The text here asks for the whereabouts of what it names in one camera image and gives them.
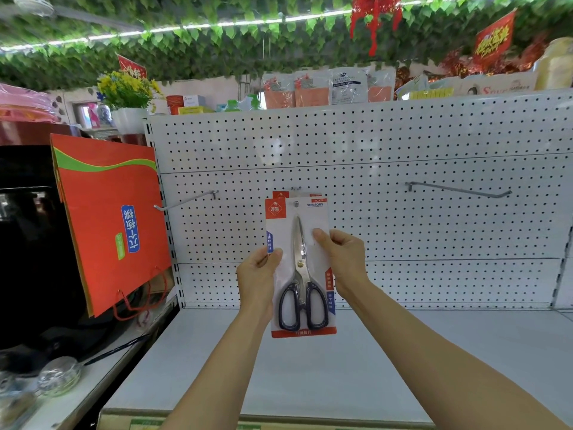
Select plastic wrapped items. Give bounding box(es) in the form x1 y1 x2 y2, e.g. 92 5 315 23
0 371 36 426

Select orange packet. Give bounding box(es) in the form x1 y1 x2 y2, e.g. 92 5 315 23
261 73 296 110
366 66 397 103
293 71 331 108

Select black glass appliance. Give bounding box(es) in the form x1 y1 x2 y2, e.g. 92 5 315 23
0 145 149 377

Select black pen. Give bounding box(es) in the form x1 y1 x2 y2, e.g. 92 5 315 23
84 334 151 367

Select orange gift bag green stripe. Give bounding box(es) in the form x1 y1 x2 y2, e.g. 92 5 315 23
50 133 173 322

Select green artificial leaf vines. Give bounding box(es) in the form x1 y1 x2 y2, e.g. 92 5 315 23
0 0 573 93

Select person's left forearm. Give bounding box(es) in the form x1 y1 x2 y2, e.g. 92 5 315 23
159 308 274 430

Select yellow flowers white pot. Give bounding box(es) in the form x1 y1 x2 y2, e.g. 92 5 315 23
96 70 164 135

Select white light strip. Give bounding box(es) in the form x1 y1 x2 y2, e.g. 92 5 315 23
0 0 498 53

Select person's left hand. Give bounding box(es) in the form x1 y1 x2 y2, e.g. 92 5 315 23
236 247 284 323

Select stack of pink basins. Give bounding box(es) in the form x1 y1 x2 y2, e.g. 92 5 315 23
0 82 61 124

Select white metal pegboard shelf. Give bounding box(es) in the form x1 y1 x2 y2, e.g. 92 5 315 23
96 88 573 430

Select person's right hand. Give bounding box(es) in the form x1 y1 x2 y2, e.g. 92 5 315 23
312 228 370 300

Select white red scissors pack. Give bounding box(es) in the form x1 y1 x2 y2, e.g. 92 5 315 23
264 196 337 339
272 190 324 204

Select red gold hanging sign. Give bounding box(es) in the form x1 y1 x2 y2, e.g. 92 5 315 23
472 8 518 67

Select person's right forearm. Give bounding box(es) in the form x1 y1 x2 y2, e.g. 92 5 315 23
340 281 572 430

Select small red hanging sign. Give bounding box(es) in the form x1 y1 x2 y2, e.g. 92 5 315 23
116 53 147 80

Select white packet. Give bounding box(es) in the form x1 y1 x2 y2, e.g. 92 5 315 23
330 66 369 106

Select pale yellow bottle pack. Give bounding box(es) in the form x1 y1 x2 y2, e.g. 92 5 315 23
533 38 573 91

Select red hanging knot ornament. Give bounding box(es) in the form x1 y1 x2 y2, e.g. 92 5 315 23
348 0 403 58

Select clear glass ashtray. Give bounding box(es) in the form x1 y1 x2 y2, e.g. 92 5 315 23
36 357 82 398

